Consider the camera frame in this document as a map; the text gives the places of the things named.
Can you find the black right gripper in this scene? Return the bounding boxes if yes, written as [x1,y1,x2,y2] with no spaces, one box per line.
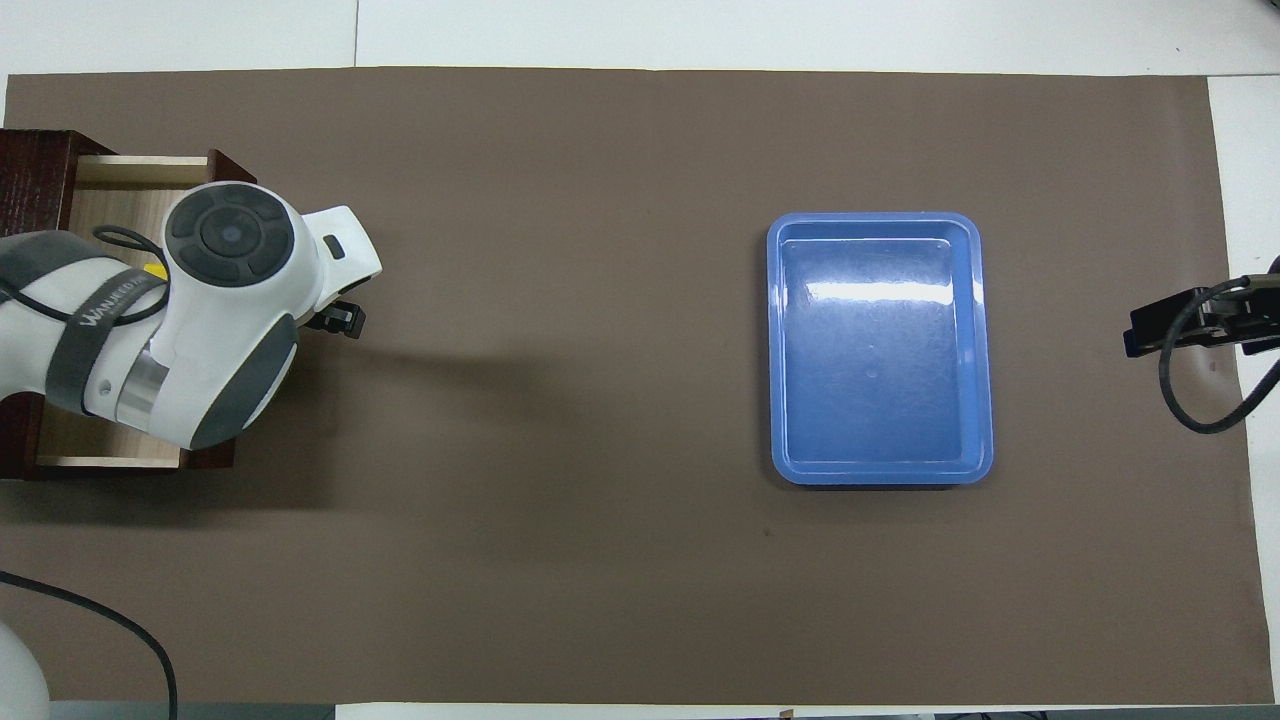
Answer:
[1125,274,1280,359]

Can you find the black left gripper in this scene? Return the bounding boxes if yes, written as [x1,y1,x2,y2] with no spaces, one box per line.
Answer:
[303,298,368,341]

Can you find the dark wooden drawer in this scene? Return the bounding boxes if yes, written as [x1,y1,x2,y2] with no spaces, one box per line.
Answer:
[35,149,259,474]

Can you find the dark wooden drawer cabinet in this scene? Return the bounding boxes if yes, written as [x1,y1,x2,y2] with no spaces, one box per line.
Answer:
[0,128,93,482]

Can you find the brown table mat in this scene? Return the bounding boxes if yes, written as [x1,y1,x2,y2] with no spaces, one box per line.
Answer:
[0,67,1269,707]

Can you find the blue plastic tray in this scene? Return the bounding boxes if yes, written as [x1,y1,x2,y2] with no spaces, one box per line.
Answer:
[766,211,996,488]

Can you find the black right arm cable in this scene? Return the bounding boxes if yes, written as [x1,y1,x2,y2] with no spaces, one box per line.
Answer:
[1157,274,1280,435]

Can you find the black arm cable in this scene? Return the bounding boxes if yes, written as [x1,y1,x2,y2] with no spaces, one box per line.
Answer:
[1157,274,1280,435]
[0,225,180,720]

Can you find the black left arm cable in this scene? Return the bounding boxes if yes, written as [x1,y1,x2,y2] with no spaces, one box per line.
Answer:
[0,225,180,720]

